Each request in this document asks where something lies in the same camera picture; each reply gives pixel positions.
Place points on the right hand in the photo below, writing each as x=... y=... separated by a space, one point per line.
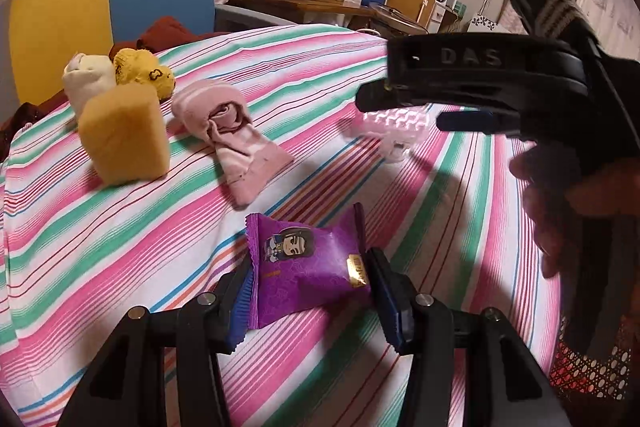
x=613 y=191

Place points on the yellow rolled sock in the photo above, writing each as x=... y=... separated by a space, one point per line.
x=143 y=67

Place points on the purple snack packet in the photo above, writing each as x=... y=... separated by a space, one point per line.
x=298 y=267

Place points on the orange sponge block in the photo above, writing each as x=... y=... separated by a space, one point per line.
x=123 y=132

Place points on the dark red blanket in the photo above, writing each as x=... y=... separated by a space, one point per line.
x=165 y=33

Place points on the wooden desk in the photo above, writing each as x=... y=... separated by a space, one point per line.
x=345 y=14

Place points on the pink striped sock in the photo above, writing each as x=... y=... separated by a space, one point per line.
x=216 y=112

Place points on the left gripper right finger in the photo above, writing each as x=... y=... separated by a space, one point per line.
x=418 y=325

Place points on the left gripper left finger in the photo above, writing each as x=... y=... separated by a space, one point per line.
x=211 y=324

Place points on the grey yellow blue headboard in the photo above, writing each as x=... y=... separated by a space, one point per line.
x=38 y=37

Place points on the cream rolled sock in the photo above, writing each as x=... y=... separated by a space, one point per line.
x=86 y=76

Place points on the striped bed sheet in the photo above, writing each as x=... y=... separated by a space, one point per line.
x=77 y=254

